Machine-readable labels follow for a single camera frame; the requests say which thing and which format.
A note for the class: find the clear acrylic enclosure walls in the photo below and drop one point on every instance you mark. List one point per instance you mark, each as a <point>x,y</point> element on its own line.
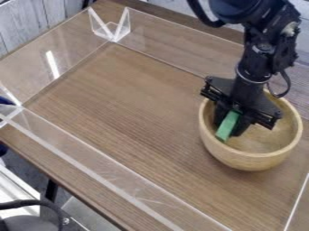
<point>105,119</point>

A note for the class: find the light wooden bowl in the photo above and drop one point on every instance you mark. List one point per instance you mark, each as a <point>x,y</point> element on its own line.
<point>261,148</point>

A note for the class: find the black table leg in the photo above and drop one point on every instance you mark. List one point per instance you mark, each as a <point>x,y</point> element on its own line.
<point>51,190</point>

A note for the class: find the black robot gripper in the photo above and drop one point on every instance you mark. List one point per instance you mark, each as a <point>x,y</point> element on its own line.
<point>235,94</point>

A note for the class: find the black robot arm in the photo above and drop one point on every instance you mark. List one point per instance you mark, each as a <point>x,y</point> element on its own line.
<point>271,23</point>

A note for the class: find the green rectangular block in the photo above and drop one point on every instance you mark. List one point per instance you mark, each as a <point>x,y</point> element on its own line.
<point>226,126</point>

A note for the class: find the blue object at left edge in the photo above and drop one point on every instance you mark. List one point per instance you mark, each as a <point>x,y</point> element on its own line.
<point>6,101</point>

